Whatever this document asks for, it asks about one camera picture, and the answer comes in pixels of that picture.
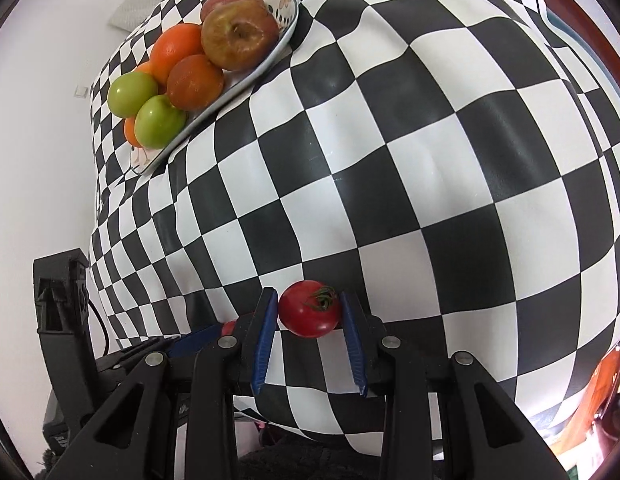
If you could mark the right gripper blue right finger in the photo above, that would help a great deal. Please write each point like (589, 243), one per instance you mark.
(352, 321)

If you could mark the large green apple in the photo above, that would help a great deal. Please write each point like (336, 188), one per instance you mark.
(129, 92)

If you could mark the black white checkered cloth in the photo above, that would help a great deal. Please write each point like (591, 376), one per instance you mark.
(455, 163)

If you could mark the white wall switch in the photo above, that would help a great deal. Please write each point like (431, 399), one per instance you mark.
(81, 92)

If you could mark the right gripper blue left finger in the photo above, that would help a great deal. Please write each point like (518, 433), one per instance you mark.
(263, 348)

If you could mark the small green apple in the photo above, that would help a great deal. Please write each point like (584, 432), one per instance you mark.
(158, 122)

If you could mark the dark red orange tomato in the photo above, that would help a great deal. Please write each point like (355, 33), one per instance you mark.
(194, 83)

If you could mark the orange at plate back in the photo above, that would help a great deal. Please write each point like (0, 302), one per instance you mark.
(145, 68)

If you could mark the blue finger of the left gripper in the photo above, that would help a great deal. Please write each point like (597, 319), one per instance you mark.
(191, 344)

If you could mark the brownish green apple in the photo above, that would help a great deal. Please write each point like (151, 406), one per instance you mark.
(239, 35)

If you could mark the large orange on plate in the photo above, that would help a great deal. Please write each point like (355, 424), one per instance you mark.
(176, 43)

